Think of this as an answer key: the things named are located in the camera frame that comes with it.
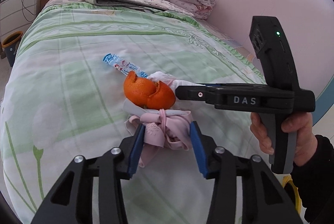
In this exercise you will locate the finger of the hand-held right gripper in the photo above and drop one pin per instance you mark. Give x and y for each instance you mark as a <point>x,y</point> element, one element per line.
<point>193,93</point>

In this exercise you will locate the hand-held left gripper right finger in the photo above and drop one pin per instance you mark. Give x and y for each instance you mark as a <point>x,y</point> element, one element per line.
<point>199,153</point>

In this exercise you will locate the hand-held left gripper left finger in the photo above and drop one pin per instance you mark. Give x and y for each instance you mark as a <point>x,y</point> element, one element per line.
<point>135,151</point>

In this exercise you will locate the white tissue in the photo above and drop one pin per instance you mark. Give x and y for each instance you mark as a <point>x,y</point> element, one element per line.
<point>167,80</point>

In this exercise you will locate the pink plastic bag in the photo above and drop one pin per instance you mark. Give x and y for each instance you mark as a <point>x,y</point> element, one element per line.
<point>159,132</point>

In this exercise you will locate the orange peel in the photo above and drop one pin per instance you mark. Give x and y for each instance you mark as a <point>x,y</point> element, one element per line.
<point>146,93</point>

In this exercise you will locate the blue and white snack wrapper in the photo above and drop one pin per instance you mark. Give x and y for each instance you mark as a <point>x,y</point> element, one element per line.
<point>122,66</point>

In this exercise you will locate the person's right forearm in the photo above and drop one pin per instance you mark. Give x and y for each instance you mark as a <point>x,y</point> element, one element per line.
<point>315,177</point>

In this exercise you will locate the person's right hand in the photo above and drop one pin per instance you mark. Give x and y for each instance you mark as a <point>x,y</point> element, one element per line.
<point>305,135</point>

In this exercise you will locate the pastel patchwork bed sheet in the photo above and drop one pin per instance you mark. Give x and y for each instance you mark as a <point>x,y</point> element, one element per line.
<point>234,51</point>

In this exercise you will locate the yellow bucket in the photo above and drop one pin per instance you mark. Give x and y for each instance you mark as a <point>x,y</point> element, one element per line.
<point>292,187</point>

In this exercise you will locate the beige blanket with grey edge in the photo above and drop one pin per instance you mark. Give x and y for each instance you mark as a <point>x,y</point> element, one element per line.
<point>135,3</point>

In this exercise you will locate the navy bin with orange rim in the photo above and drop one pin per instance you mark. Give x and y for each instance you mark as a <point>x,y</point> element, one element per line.
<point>11,49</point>

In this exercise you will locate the white drawer nightstand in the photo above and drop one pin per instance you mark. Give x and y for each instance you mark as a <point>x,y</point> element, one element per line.
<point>15,10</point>

